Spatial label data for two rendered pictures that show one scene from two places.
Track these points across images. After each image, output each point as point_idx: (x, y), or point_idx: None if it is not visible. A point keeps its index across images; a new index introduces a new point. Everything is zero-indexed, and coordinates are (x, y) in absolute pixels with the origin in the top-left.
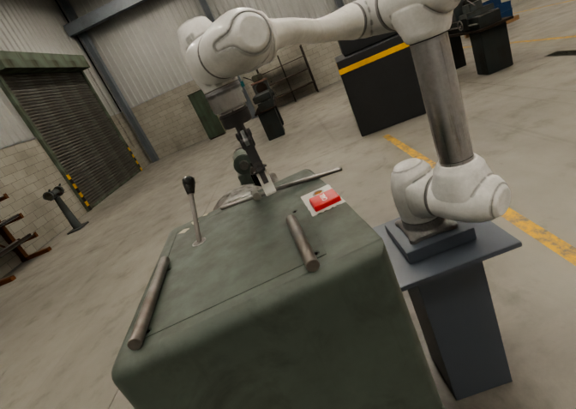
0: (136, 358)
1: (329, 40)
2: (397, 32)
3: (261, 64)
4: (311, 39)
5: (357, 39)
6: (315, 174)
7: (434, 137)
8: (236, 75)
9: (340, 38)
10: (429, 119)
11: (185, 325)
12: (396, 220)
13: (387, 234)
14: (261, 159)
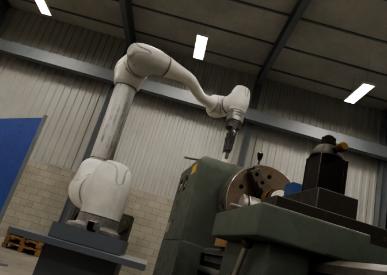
0: None
1: (182, 82)
2: (142, 82)
3: (212, 115)
4: (193, 94)
5: (162, 75)
6: (198, 158)
7: (117, 145)
8: (222, 116)
9: (174, 79)
10: (121, 133)
11: None
12: (113, 233)
13: (120, 256)
14: (227, 147)
